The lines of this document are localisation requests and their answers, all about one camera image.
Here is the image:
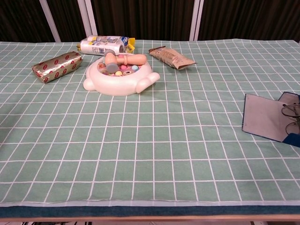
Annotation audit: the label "blue glasses case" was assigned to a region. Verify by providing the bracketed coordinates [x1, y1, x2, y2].
[241, 91, 300, 148]

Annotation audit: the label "thin-framed eyeglasses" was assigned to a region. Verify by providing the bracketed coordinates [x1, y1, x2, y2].
[282, 102, 300, 135]

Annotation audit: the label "green white checked tablecloth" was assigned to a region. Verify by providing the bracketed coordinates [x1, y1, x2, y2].
[0, 39, 300, 207]

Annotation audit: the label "white animal-shaped toy game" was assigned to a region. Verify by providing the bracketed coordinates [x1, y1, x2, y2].
[83, 53, 161, 96]

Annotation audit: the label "pink toy hammer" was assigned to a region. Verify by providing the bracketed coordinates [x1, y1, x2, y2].
[104, 52, 148, 73]

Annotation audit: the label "brown snack bar wrapper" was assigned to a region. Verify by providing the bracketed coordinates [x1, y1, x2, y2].
[149, 45, 196, 70]

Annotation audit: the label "dark blue felt mat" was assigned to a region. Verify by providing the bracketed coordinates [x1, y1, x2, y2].
[0, 205, 300, 218]

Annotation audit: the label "gold foil snack pack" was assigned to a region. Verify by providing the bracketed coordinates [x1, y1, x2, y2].
[31, 51, 83, 84]

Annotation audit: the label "white aluminium frame post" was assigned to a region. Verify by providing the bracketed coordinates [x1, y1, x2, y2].
[188, 0, 204, 42]
[39, 0, 61, 43]
[77, 0, 98, 38]

